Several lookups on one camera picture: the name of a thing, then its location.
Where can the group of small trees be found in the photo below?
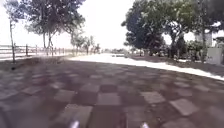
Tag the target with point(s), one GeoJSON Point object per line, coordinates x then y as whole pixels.
{"type": "Point", "coordinates": [78, 41]}

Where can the group of large trees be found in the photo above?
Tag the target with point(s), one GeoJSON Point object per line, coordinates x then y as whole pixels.
{"type": "Point", "coordinates": [150, 23]}

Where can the robot's own part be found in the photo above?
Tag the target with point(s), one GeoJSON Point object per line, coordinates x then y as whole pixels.
{"type": "Point", "coordinates": [145, 125]}
{"type": "Point", "coordinates": [75, 125]}

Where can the large leafy tree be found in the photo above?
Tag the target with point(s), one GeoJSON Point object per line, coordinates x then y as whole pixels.
{"type": "Point", "coordinates": [50, 16]}

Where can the bare soil strip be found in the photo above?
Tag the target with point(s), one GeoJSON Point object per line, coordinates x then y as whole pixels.
{"type": "Point", "coordinates": [33, 62]}
{"type": "Point", "coordinates": [200, 66]}

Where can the thin tree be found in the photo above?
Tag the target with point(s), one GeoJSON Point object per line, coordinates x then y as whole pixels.
{"type": "Point", "coordinates": [12, 50]}

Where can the pale building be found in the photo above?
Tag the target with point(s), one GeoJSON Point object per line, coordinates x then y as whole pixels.
{"type": "Point", "coordinates": [215, 55]}

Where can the wooden rail fence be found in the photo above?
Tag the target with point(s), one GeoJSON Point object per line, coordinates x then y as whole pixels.
{"type": "Point", "coordinates": [26, 50]}

